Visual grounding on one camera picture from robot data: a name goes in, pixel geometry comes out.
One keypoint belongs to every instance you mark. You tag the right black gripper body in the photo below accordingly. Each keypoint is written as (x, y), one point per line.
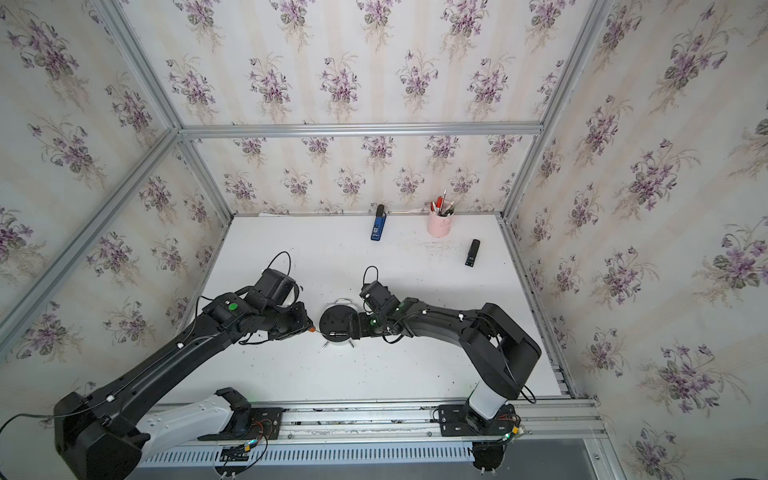
(371, 325)

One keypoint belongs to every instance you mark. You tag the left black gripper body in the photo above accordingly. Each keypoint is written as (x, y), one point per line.
(285, 323)

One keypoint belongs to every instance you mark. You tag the white twin bell alarm clock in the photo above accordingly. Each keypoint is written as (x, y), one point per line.
(335, 321)

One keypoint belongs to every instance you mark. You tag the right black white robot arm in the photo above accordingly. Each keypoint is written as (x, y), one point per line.
(503, 353)

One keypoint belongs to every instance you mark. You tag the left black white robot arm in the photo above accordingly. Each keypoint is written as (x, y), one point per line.
(107, 433)

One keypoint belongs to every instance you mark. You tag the blue black stapler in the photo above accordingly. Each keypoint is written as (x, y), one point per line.
(379, 223)

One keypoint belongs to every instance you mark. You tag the pink pen cup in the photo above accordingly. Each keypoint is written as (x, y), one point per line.
(439, 224)

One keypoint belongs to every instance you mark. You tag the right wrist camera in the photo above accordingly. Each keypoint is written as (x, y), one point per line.
(379, 300)

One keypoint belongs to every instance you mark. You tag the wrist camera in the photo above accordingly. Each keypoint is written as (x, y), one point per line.
(379, 300)
(272, 290)

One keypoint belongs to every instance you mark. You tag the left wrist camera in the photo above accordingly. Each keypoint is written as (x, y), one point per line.
(272, 290)

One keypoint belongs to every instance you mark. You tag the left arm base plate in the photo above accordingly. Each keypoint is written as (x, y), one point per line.
(241, 427)

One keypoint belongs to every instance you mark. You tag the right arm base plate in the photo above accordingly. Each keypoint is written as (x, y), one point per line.
(459, 420)

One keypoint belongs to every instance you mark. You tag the aluminium mounting rail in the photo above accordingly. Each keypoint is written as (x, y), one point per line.
(360, 420)

